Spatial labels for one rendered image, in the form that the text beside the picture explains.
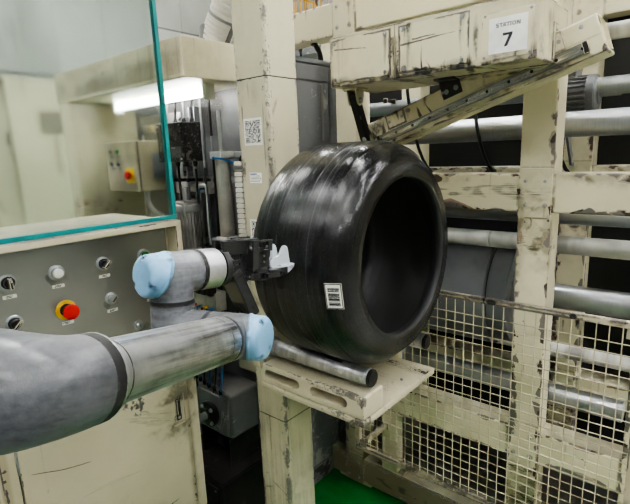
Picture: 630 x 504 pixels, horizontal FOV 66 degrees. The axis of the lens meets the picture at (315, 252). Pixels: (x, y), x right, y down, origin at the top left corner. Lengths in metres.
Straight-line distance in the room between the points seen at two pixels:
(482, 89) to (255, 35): 0.64
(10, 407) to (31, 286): 0.88
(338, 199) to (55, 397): 0.72
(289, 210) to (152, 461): 0.89
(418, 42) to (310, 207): 0.58
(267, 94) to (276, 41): 0.15
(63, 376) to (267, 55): 1.08
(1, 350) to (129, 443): 1.07
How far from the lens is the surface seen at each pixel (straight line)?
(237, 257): 0.95
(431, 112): 1.52
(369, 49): 1.50
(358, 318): 1.10
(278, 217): 1.12
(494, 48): 1.33
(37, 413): 0.50
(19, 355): 0.51
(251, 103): 1.43
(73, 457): 1.48
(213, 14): 2.03
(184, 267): 0.85
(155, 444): 1.60
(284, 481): 1.74
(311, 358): 1.31
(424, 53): 1.40
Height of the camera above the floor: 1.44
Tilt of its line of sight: 12 degrees down
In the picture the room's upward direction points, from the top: 2 degrees counter-clockwise
